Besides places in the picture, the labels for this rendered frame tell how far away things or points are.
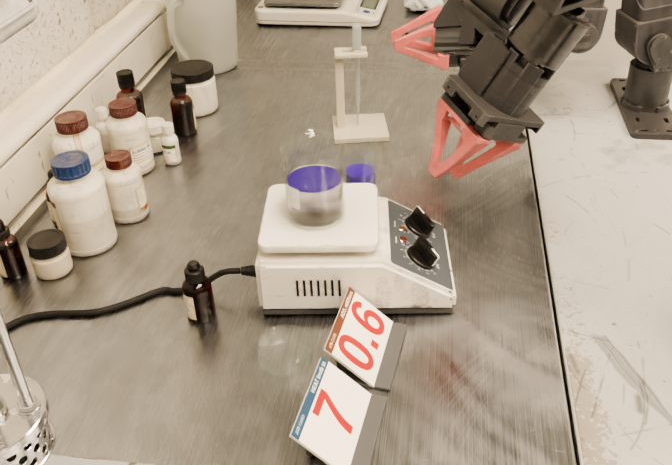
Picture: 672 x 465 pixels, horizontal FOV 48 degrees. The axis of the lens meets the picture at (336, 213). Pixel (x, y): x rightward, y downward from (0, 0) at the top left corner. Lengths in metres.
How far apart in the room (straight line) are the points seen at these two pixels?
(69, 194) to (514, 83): 0.49
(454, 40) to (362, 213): 0.20
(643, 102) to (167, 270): 0.74
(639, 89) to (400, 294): 0.59
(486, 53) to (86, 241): 0.49
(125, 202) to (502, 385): 0.50
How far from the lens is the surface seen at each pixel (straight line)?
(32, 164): 1.03
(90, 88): 1.16
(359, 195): 0.80
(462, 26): 0.78
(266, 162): 1.05
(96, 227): 0.90
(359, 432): 0.66
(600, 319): 0.80
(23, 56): 1.10
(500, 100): 0.73
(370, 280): 0.74
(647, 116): 1.21
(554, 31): 0.72
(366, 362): 0.71
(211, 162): 1.07
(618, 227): 0.94
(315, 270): 0.73
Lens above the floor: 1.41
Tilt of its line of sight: 33 degrees down
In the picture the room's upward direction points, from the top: 2 degrees counter-clockwise
